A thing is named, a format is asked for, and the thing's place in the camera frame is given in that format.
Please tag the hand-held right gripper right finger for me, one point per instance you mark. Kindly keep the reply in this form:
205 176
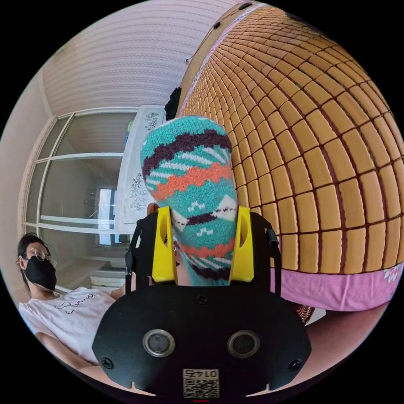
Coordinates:
242 262

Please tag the person's left forearm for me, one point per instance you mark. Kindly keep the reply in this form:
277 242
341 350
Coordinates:
118 293

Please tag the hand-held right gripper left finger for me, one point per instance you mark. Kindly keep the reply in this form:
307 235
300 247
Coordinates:
164 262

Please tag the person's right forearm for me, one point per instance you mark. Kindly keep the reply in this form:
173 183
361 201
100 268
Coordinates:
72 355

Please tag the person's left hand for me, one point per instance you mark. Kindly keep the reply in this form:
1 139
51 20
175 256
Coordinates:
152 208

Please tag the white curtain with floral print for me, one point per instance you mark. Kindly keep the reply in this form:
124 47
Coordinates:
132 176

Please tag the person's body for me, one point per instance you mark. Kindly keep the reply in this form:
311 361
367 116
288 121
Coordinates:
69 315

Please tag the black garment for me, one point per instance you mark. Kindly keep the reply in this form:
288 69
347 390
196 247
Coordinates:
173 101

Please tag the window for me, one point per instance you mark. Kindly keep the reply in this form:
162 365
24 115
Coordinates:
72 189

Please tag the teal patterned knit sweater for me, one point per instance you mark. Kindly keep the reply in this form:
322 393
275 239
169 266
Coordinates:
192 176

